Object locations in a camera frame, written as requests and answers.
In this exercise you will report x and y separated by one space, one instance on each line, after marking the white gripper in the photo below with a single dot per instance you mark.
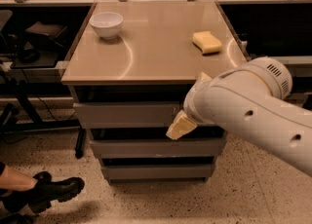
191 103

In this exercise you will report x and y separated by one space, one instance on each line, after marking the grey top drawer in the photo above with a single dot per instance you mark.
100 115

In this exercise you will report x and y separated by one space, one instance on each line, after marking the grey drawer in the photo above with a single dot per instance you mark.
159 172
158 148
100 115

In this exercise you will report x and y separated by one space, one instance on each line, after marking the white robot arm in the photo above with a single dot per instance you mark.
249 101

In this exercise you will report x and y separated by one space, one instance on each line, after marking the grey middle drawer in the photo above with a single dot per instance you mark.
158 148

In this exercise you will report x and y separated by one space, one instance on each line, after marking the grey bottom drawer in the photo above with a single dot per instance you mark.
159 172

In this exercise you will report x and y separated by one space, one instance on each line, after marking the grey drawer cabinet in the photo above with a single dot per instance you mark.
152 59

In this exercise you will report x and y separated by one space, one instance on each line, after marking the yellow sponge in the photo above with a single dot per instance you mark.
206 42

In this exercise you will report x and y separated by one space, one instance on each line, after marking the white bowl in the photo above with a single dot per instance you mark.
106 25

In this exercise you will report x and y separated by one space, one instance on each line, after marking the black desk leg left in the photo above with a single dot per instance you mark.
80 143

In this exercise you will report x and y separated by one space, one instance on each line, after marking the dark box on shelf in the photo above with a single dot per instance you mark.
48 37

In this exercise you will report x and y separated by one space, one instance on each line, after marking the black chunky boot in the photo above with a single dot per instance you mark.
45 190

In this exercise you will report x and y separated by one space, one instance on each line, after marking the person's bare leg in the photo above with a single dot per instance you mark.
11 179

